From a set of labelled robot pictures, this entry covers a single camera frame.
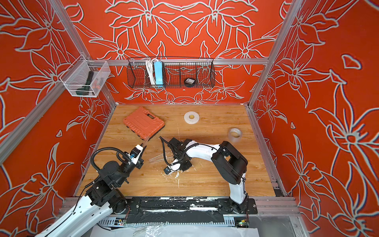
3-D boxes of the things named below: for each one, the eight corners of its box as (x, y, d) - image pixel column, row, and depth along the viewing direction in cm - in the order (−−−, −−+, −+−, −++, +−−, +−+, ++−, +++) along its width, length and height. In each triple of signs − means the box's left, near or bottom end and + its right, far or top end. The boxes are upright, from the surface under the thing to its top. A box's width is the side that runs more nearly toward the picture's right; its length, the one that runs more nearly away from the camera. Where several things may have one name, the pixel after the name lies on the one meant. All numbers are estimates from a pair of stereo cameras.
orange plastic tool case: (123, 124, 109) (121, 119, 105) (142, 110, 118) (141, 105, 114) (146, 143, 98) (144, 139, 94) (165, 126, 107) (164, 122, 104)
